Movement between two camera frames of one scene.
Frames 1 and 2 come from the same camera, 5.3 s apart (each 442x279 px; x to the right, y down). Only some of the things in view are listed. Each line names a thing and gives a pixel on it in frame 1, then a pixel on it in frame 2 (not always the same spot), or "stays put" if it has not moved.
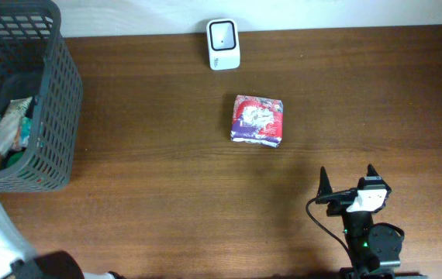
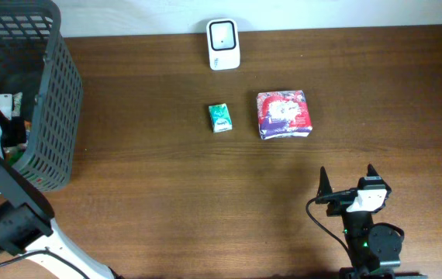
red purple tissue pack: (257, 121) to (283, 114)
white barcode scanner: (223, 42) stays put
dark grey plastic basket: (19, 51) stays put
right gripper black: (340, 201) stays put
